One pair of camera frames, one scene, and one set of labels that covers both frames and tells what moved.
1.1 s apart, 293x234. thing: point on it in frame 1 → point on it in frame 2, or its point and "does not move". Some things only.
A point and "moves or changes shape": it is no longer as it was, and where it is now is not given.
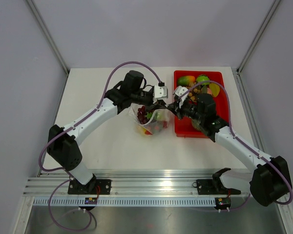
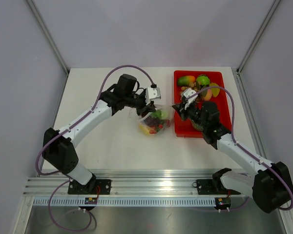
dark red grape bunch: [141, 115] moves or changes shape
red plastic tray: [183, 126] does not move
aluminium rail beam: [137, 183] does not move
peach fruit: [186, 81] does not move
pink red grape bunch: [165, 124] moves or changes shape
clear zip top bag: [161, 121] does not move
